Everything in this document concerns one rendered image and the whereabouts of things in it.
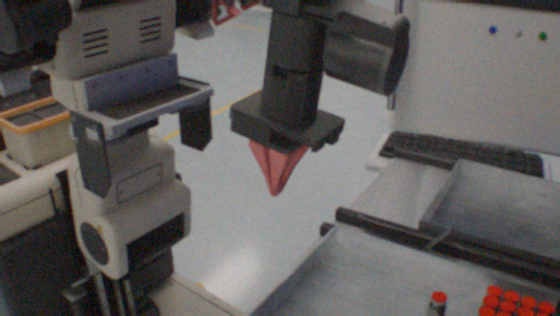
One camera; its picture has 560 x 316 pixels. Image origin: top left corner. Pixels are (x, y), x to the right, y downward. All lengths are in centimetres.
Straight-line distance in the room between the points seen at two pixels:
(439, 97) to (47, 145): 100
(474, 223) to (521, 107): 54
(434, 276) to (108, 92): 64
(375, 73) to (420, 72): 96
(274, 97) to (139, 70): 55
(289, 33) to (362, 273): 42
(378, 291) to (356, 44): 41
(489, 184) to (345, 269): 40
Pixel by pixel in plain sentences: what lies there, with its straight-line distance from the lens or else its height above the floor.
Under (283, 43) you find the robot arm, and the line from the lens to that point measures 47.
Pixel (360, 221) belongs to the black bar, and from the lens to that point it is 87.
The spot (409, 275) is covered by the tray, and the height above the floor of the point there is 88.
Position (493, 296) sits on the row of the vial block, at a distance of 70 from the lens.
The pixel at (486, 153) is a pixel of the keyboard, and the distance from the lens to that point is 133.
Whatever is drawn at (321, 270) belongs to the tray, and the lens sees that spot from 77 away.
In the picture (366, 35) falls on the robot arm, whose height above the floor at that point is 127.
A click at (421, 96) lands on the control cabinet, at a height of 91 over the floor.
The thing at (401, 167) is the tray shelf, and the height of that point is 88.
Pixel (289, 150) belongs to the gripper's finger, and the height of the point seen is 115.
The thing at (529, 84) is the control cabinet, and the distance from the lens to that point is 138.
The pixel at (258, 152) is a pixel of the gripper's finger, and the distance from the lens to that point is 52.
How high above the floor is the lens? 136
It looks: 26 degrees down
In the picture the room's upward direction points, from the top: straight up
